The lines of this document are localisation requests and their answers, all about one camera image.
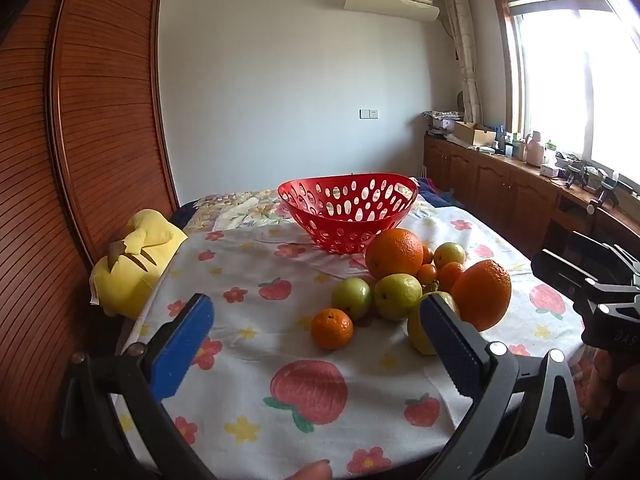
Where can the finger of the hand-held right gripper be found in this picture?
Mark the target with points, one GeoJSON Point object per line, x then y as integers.
{"type": "Point", "coordinates": [605, 252]}
{"type": "Point", "coordinates": [560, 272]}

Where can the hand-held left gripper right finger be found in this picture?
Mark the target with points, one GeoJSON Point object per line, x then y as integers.
{"type": "Point", "coordinates": [450, 340]}

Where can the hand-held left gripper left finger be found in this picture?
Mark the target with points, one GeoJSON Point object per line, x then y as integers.
{"type": "Point", "coordinates": [182, 345]}

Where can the green guava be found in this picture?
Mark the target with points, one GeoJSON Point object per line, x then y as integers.
{"type": "Point", "coordinates": [397, 296]}
{"type": "Point", "coordinates": [351, 297]}

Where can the large orange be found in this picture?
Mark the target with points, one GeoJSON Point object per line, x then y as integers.
{"type": "Point", "coordinates": [482, 295]}
{"type": "Point", "coordinates": [395, 252]}

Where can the red perforated plastic basket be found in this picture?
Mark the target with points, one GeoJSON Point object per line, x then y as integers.
{"type": "Point", "coordinates": [327, 237]}

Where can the person's left hand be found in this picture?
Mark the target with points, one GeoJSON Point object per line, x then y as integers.
{"type": "Point", "coordinates": [310, 471]}

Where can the small mandarin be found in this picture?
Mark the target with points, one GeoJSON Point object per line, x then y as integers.
{"type": "Point", "coordinates": [450, 276]}
{"type": "Point", "coordinates": [427, 275]}

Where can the yellow plush toy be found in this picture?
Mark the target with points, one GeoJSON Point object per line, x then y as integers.
{"type": "Point", "coordinates": [130, 280]}

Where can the small yellow-green guava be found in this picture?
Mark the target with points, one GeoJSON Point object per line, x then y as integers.
{"type": "Point", "coordinates": [449, 255]}

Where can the tiny mandarin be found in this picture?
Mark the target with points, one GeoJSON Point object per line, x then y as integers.
{"type": "Point", "coordinates": [427, 254]}

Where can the white strawberry print cloth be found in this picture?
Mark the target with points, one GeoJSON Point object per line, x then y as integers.
{"type": "Point", "coordinates": [280, 340]}

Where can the small white box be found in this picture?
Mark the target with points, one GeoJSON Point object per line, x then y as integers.
{"type": "Point", "coordinates": [550, 170]}

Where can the wooden cabinet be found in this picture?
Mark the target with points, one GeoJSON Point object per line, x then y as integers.
{"type": "Point", "coordinates": [500, 185]}

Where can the floral quilt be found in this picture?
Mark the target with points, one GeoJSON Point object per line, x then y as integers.
{"type": "Point", "coordinates": [235, 210]}

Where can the dark blue blanket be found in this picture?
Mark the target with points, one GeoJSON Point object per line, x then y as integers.
{"type": "Point", "coordinates": [437, 195]}

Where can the cardboard box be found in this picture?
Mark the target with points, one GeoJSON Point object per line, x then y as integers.
{"type": "Point", "coordinates": [472, 134]}

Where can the wooden framed window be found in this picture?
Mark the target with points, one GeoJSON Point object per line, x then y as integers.
{"type": "Point", "coordinates": [550, 70]}

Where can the patterned cloth pile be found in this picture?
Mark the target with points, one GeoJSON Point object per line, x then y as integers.
{"type": "Point", "coordinates": [440, 120]}

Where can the patterned curtain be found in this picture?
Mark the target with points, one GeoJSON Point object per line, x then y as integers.
{"type": "Point", "coordinates": [465, 60]}

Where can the wooden slatted wardrobe door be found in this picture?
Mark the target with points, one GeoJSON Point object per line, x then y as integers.
{"type": "Point", "coordinates": [100, 110]}

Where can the white wall switch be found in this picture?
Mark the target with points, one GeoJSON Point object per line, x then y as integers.
{"type": "Point", "coordinates": [369, 113]}

